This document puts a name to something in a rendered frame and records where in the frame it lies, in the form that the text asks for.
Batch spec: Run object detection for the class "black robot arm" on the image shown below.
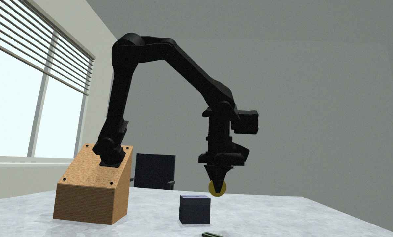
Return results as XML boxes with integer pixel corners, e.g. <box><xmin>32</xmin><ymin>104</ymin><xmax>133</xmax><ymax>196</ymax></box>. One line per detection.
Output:
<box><xmin>92</xmin><ymin>33</ymin><xmax>259</xmax><ymax>168</ymax></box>

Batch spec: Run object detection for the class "gold coin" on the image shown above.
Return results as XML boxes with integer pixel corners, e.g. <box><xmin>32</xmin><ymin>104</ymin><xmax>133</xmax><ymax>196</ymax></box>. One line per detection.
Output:
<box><xmin>209</xmin><ymin>180</ymin><xmax>226</xmax><ymax>197</ymax></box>

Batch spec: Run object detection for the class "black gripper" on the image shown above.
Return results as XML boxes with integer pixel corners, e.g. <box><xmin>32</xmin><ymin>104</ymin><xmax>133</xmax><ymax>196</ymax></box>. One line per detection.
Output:
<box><xmin>198</xmin><ymin>132</ymin><xmax>245</xmax><ymax>193</ymax></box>

